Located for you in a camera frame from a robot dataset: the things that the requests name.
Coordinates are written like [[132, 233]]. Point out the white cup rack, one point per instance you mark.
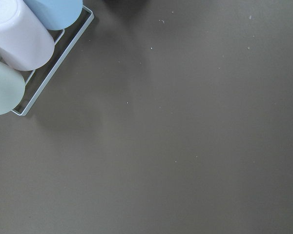
[[36, 80]]

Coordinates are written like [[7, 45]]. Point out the blue cup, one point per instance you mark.
[[56, 14]]

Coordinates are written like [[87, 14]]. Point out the white cup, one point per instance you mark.
[[12, 88]]

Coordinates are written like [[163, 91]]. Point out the pink cup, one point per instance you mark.
[[25, 44]]

